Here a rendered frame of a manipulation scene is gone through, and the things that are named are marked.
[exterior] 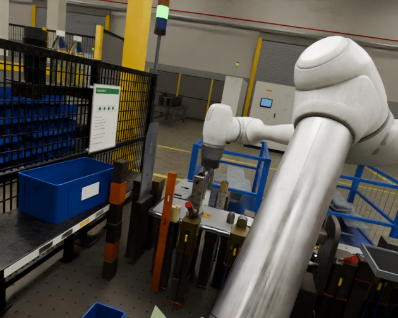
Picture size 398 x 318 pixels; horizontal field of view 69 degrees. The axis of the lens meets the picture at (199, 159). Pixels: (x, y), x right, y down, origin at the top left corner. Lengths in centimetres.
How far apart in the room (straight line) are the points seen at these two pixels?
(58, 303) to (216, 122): 85
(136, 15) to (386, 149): 142
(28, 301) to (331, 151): 109
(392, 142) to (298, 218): 31
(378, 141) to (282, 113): 829
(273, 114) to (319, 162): 843
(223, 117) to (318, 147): 62
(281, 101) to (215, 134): 788
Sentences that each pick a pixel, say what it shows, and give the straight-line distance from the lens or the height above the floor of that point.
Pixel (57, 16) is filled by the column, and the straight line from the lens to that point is 833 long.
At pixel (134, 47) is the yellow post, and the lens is 173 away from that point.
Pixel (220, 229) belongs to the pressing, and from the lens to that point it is 113.
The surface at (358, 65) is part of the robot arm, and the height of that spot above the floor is 159.
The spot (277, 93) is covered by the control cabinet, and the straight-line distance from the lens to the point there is 891.
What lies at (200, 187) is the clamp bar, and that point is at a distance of 101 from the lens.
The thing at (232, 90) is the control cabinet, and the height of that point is 161.
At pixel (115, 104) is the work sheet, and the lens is 148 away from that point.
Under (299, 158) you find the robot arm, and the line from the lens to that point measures 50.
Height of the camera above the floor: 151
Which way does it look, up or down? 14 degrees down
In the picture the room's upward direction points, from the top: 10 degrees clockwise
